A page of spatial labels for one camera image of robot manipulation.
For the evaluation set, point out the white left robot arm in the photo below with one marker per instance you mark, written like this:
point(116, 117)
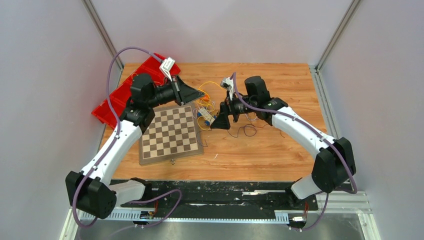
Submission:
point(89, 190)

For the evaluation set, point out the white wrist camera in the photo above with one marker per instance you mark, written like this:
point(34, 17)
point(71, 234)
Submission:
point(228, 84)
point(166, 66)

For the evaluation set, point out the red plastic bin tray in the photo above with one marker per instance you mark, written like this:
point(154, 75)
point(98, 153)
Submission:
point(126, 92)

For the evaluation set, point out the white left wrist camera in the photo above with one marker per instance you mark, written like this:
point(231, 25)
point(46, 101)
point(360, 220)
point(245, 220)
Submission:
point(166, 66)

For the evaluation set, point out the wooden chessboard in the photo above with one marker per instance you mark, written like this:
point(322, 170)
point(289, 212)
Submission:
point(172, 134)

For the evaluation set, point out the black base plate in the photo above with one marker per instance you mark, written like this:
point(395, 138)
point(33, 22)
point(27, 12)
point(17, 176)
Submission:
point(224, 199)

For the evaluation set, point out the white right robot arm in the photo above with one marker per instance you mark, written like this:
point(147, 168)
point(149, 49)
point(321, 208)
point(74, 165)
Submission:
point(334, 161)

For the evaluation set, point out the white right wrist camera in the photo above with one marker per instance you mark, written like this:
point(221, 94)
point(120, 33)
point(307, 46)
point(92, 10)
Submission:
point(228, 84)

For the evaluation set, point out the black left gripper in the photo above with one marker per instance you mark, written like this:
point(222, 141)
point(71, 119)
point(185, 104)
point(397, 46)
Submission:
point(183, 93)

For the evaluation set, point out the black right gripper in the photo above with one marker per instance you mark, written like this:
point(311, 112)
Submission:
point(226, 108)

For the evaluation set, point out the aluminium frame rail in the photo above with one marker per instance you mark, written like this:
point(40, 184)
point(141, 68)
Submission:
point(338, 202)

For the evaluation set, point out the white blue toy car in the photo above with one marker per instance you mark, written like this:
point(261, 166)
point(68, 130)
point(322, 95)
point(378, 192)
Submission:
point(208, 118)

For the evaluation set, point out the orange pipe elbow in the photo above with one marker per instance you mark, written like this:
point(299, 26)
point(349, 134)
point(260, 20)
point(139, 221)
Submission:
point(206, 98)

